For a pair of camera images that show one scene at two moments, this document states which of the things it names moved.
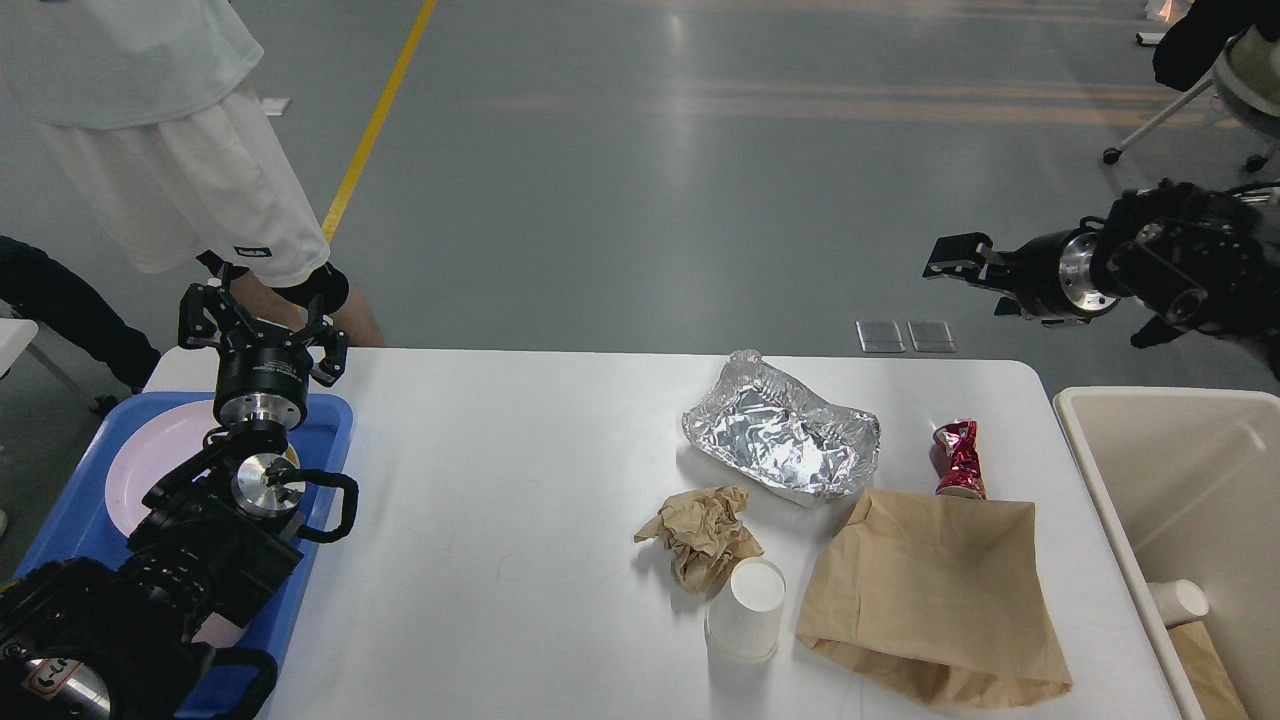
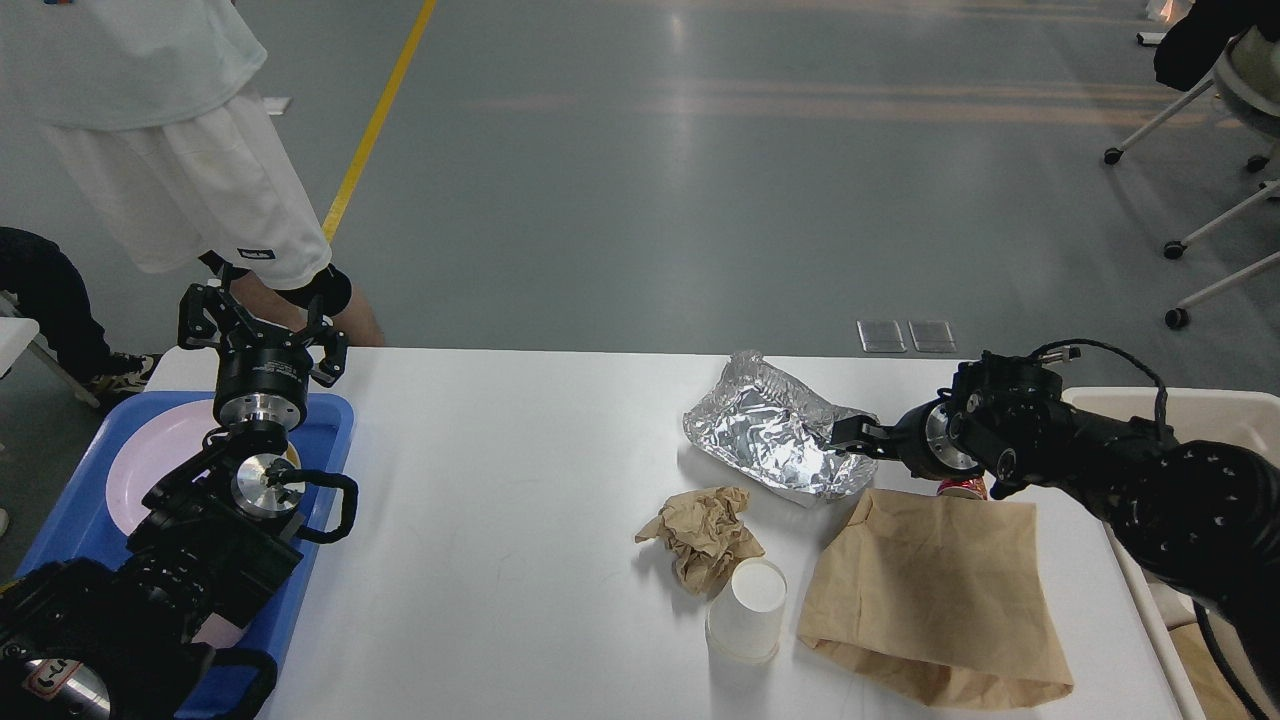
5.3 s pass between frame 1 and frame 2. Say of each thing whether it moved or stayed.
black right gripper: moved
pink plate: stayed
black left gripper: stayed
